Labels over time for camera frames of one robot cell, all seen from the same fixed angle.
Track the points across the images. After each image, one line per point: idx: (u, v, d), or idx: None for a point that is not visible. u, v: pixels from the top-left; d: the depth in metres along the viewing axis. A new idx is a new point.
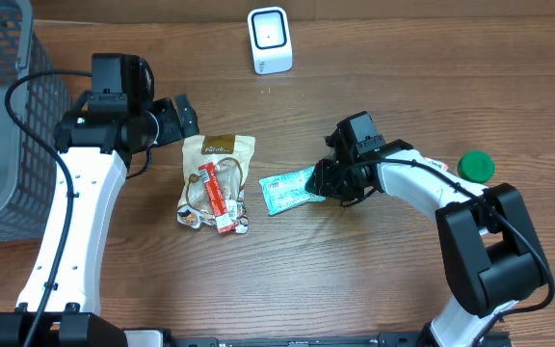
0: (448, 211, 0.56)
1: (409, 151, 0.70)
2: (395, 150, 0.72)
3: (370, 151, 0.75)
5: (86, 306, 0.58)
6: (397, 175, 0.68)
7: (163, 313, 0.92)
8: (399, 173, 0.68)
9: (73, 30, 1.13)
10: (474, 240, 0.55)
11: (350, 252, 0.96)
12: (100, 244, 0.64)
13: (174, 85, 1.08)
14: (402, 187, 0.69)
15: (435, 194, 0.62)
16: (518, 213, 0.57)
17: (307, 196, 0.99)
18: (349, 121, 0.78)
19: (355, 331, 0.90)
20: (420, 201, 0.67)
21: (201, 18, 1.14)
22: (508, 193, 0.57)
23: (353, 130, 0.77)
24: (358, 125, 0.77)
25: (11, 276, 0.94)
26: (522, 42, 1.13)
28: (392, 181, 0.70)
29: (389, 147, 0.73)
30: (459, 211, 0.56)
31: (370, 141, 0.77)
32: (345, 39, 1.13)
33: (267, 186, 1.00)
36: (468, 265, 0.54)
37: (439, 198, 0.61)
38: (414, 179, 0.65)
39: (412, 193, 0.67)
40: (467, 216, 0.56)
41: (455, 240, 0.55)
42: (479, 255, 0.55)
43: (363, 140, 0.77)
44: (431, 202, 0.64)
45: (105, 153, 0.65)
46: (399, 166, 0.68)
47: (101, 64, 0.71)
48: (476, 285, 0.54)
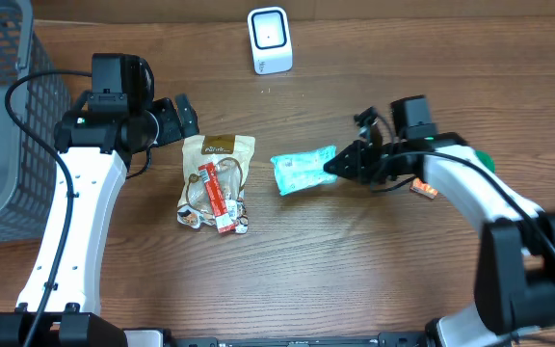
0: (495, 226, 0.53)
1: (464, 149, 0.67)
2: (448, 143, 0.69)
3: (421, 139, 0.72)
5: (86, 307, 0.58)
6: (447, 171, 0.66)
7: (163, 313, 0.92)
8: (448, 170, 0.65)
9: (73, 30, 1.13)
10: (516, 263, 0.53)
11: (351, 253, 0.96)
12: (100, 244, 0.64)
13: (174, 85, 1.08)
14: (447, 183, 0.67)
15: (485, 202, 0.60)
16: None
17: (323, 177, 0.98)
18: (404, 103, 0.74)
19: (355, 332, 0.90)
20: (464, 203, 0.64)
21: (200, 18, 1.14)
22: None
23: (406, 114, 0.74)
24: (414, 109, 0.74)
25: (11, 276, 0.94)
26: (522, 42, 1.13)
28: (437, 174, 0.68)
29: (442, 140, 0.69)
30: (509, 229, 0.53)
31: (423, 127, 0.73)
32: (345, 39, 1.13)
33: (279, 165, 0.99)
36: (505, 287, 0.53)
37: (489, 207, 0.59)
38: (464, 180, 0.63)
39: (459, 193, 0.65)
40: (516, 234, 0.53)
41: (497, 259, 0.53)
42: (517, 279, 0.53)
43: (417, 124, 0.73)
44: (477, 210, 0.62)
45: (105, 153, 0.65)
46: (451, 163, 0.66)
47: (101, 64, 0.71)
48: (506, 308, 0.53)
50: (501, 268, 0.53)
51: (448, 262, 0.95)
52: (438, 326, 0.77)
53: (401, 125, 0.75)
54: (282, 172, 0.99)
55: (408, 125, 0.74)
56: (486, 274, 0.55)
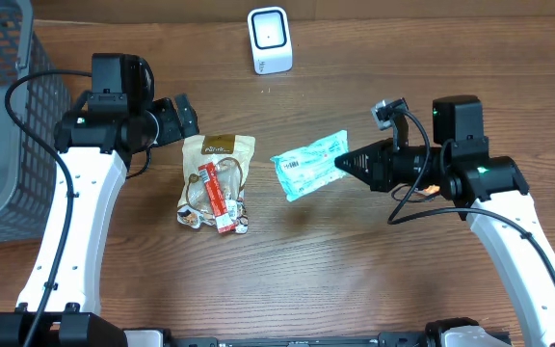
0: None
1: (524, 203, 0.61)
2: (503, 172, 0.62)
3: (472, 163, 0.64)
5: (86, 307, 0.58)
6: (498, 235, 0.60)
7: (163, 313, 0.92)
8: (500, 231, 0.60)
9: (73, 30, 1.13)
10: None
11: (350, 253, 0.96)
12: (100, 244, 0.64)
13: (174, 85, 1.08)
14: (494, 245, 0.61)
15: (537, 307, 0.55)
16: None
17: (335, 173, 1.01)
18: (455, 110, 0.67)
19: (355, 331, 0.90)
20: (510, 279, 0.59)
21: (201, 18, 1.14)
22: None
23: (457, 123, 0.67)
24: (467, 119, 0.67)
25: (11, 276, 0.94)
26: (522, 42, 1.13)
28: (484, 228, 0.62)
29: (497, 169, 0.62)
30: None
31: (474, 144, 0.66)
32: (345, 39, 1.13)
33: (287, 165, 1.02)
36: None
37: (541, 315, 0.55)
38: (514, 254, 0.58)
39: (505, 263, 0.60)
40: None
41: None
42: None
43: (467, 141, 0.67)
44: (524, 305, 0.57)
45: (105, 153, 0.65)
46: (503, 225, 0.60)
47: (101, 64, 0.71)
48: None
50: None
51: (448, 261, 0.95)
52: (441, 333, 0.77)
53: (447, 133, 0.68)
54: (293, 173, 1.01)
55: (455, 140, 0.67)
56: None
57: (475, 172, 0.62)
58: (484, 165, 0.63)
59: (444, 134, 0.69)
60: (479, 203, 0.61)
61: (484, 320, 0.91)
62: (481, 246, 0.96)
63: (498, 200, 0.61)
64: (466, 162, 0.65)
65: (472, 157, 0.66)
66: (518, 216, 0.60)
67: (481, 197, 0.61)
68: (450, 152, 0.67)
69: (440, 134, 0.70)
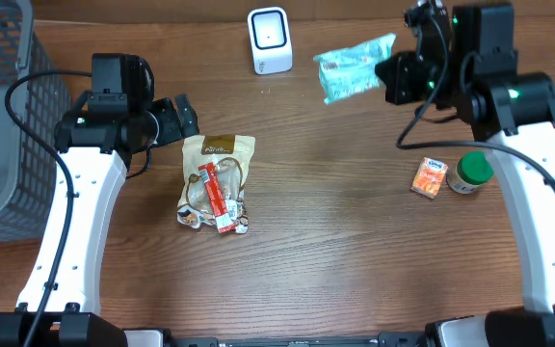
0: (551, 328, 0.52)
1: (554, 142, 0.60)
2: (532, 89, 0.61)
3: (500, 83, 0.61)
5: (86, 306, 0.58)
6: (520, 177, 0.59)
7: (163, 313, 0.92)
8: (521, 170, 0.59)
9: (73, 30, 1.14)
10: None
11: (350, 252, 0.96)
12: (100, 243, 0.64)
13: (174, 85, 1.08)
14: (513, 185, 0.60)
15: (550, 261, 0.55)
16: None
17: (370, 81, 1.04)
18: (482, 17, 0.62)
19: (355, 331, 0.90)
20: (523, 226, 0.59)
21: (201, 19, 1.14)
22: None
23: (482, 35, 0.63)
24: (493, 29, 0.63)
25: (11, 276, 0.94)
26: (522, 42, 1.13)
28: (504, 166, 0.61)
29: (528, 86, 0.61)
30: None
31: (502, 55, 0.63)
32: (345, 39, 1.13)
33: (328, 67, 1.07)
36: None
37: (549, 269, 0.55)
38: (532, 197, 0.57)
39: (519, 209, 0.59)
40: None
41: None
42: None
43: (493, 52, 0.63)
44: (533, 253, 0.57)
45: (105, 153, 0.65)
46: (527, 168, 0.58)
47: (101, 64, 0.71)
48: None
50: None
51: (448, 261, 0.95)
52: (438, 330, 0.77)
53: (472, 47, 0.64)
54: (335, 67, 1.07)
55: (479, 52, 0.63)
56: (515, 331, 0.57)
57: (506, 92, 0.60)
58: (515, 83, 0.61)
59: (466, 47, 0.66)
60: (504, 138, 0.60)
61: None
62: (480, 246, 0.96)
63: (527, 133, 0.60)
64: (492, 80, 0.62)
65: (498, 73, 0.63)
66: (544, 157, 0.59)
67: (508, 127, 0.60)
68: (473, 69, 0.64)
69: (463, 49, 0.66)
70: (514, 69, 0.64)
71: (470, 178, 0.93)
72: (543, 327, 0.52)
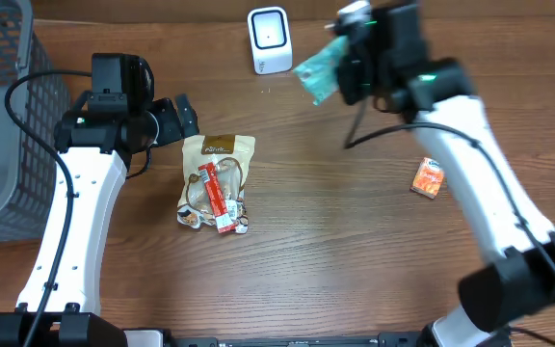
0: (505, 269, 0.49)
1: (471, 110, 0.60)
2: (445, 74, 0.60)
3: (415, 71, 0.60)
5: (86, 306, 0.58)
6: (447, 146, 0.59)
7: (163, 313, 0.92)
8: (450, 141, 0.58)
9: (73, 30, 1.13)
10: (518, 299, 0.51)
11: (350, 252, 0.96)
12: (100, 243, 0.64)
13: (174, 85, 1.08)
14: (443, 158, 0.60)
15: (490, 214, 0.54)
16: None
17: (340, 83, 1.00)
18: (393, 15, 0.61)
19: (355, 331, 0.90)
20: (462, 193, 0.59)
21: (201, 18, 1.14)
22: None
23: (397, 29, 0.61)
24: (408, 22, 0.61)
25: (11, 276, 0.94)
26: (523, 42, 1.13)
28: (432, 141, 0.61)
29: (441, 72, 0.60)
30: (517, 272, 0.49)
31: (417, 45, 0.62)
32: None
33: (303, 78, 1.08)
36: (503, 314, 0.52)
37: (493, 221, 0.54)
38: (462, 162, 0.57)
39: (456, 177, 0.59)
40: (524, 272, 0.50)
41: (503, 298, 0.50)
42: (516, 307, 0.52)
43: (408, 43, 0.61)
44: (478, 215, 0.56)
45: (105, 153, 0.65)
46: (453, 136, 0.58)
47: (101, 65, 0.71)
48: (498, 321, 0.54)
50: (505, 305, 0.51)
51: (449, 261, 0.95)
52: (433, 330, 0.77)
53: (387, 40, 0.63)
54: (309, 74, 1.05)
55: (396, 43, 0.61)
56: (482, 289, 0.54)
57: (419, 79, 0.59)
58: (428, 70, 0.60)
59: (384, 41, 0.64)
60: (426, 116, 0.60)
61: None
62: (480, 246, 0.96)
63: (445, 109, 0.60)
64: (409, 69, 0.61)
65: (414, 63, 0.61)
66: (465, 126, 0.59)
67: (426, 109, 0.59)
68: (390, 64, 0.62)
69: (380, 43, 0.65)
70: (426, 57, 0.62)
71: None
72: (496, 271, 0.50)
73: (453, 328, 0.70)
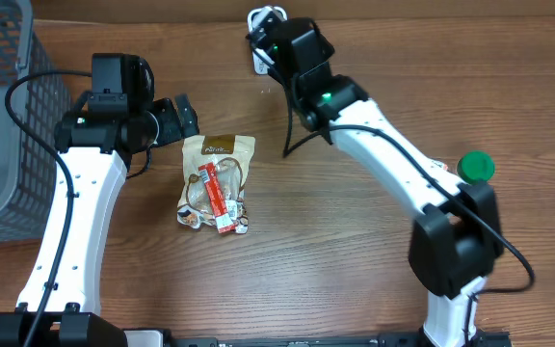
0: (427, 222, 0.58)
1: (368, 110, 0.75)
2: (345, 93, 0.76)
3: (319, 93, 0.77)
5: (86, 306, 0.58)
6: (358, 141, 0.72)
7: (163, 313, 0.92)
8: (359, 140, 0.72)
9: (73, 30, 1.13)
10: (449, 245, 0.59)
11: (350, 252, 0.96)
12: (100, 243, 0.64)
13: (174, 85, 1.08)
14: (358, 151, 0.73)
15: (404, 183, 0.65)
16: (488, 211, 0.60)
17: None
18: (294, 47, 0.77)
19: (355, 332, 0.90)
20: (379, 174, 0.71)
21: (201, 18, 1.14)
22: (479, 191, 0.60)
23: (297, 58, 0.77)
24: (305, 50, 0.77)
25: (11, 276, 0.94)
26: (523, 42, 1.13)
28: (345, 140, 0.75)
29: (339, 92, 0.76)
30: (438, 223, 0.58)
31: (315, 69, 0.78)
32: (345, 39, 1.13)
33: None
36: (444, 264, 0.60)
37: (408, 187, 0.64)
38: (374, 150, 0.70)
39: (368, 162, 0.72)
40: (444, 221, 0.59)
41: (434, 247, 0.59)
42: (453, 253, 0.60)
43: (308, 68, 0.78)
44: (398, 190, 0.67)
45: (105, 153, 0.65)
46: (358, 133, 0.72)
47: (101, 65, 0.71)
48: (447, 275, 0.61)
50: (440, 254, 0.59)
51: None
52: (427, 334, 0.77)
53: (293, 66, 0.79)
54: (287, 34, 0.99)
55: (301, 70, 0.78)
56: (417, 250, 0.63)
57: (322, 99, 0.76)
58: (328, 91, 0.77)
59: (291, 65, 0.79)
60: (334, 123, 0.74)
61: (484, 320, 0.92)
62: None
63: (348, 114, 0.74)
64: (313, 93, 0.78)
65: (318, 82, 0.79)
66: (366, 121, 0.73)
67: (332, 119, 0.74)
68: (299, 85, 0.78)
69: (287, 66, 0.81)
70: (326, 73, 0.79)
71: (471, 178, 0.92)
72: (421, 226, 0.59)
73: (436, 313, 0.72)
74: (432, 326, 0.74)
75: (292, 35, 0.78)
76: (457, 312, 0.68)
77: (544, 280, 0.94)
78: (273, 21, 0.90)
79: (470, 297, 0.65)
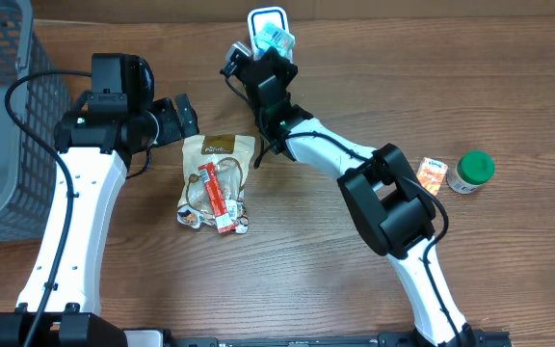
0: (347, 179, 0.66)
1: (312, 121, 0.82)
2: (299, 120, 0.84)
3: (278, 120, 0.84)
5: (86, 306, 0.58)
6: (303, 144, 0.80)
7: (163, 313, 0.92)
8: (303, 144, 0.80)
9: (73, 30, 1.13)
10: (371, 200, 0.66)
11: (349, 252, 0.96)
12: (100, 244, 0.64)
13: (174, 85, 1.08)
14: (304, 150, 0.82)
15: (335, 162, 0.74)
16: (405, 169, 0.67)
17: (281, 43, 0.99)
18: (260, 90, 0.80)
19: (356, 331, 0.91)
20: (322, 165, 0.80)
21: (200, 18, 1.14)
22: (391, 150, 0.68)
23: (264, 98, 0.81)
24: (271, 92, 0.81)
25: (11, 276, 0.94)
26: (523, 42, 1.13)
28: (297, 146, 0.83)
29: (294, 120, 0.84)
30: (357, 180, 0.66)
31: (278, 104, 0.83)
32: (345, 39, 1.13)
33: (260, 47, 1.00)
36: (372, 220, 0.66)
37: (339, 164, 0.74)
38: (315, 148, 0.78)
39: (313, 157, 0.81)
40: (361, 177, 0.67)
41: (356, 202, 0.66)
42: (375, 211, 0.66)
43: (273, 104, 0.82)
44: (334, 170, 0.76)
45: (105, 153, 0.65)
46: (303, 138, 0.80)
47: (101, 64, 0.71)
48: (378, 233, 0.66)
50: (366, 207, 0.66)
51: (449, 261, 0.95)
52: (420, 333, 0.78)
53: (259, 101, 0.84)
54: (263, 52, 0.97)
55: (266, 107, 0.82)
56: (355, 213, 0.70)
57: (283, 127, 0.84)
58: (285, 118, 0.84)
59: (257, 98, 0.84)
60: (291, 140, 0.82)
61: (484, 320, 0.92)
62: (480, 246, 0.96)
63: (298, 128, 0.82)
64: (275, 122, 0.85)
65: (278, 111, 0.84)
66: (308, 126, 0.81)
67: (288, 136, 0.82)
68: (264, 117, 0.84)
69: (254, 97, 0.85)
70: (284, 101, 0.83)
71: (469, 178, 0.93)
72: (343, 183, 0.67)
73: (415, 301, 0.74)
74: (420, 319, 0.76)
75: (260, 76, 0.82)
76: (424, 289, 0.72)
77: (544, 280, 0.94)
78: (240, 57, 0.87)
79: (424, 261, 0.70)
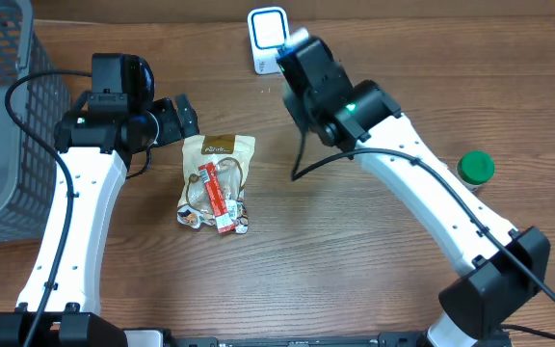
0: (480, 282, 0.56)
1: (400, 126, 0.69)
2: (368, 101, 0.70)
3: (340, 103, 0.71)
5: (86, 306, 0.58)
6: (391, 169, 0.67)
7: (163, 313, 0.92)
8: (389, 166, 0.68)
9: (73, 30, 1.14)
10: (497, 305, 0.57)
11: (350, 252, 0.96)
12: (100, 244, 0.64)
13: (174, 85, 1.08)
14: (390, 176, 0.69)
15: (448, 227, 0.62)
16: (541, 262, 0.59)
17: None
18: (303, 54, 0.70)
19: (355, 331, 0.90)
20: (412, 202, 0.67)
21: (200, 18, 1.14)
22: (536, 243, 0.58)
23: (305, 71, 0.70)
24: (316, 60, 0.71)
25: (11, 276, 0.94)
26: (523, 42, 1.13)
28: (376, 165, 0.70)
29: (362, 99, 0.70)
30: (490, 281, 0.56)
31: (331, 86, 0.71)
32: (345, 39, 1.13)
33: None
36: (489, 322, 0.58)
37: (455, 234, 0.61)
38: (408, 180, 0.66)
39: (404, 191, 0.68)
40: (494, 278, 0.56)
41: (485, 308, 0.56)
42: (495, 309, 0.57)
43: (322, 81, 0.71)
44: (438, 223, 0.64)
45: (105, 153, 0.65)
46: (392, 158, 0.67)
47: (101, 64, 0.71)
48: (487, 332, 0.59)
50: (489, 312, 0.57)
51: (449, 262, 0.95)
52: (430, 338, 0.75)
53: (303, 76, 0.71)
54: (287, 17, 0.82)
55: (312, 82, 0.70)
56: (462, 304, 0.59)
57: (345, 111, 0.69)
58: (350, 100, 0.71)
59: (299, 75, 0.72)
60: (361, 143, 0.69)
61: None
62: None
63: (376, 132, 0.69)
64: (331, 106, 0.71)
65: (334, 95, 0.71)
66: (401, 145, 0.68)
67: (360, 136, 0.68)
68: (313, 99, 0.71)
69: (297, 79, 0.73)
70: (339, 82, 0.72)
71: (469, 178, 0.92)
72: (474, 284, 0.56)
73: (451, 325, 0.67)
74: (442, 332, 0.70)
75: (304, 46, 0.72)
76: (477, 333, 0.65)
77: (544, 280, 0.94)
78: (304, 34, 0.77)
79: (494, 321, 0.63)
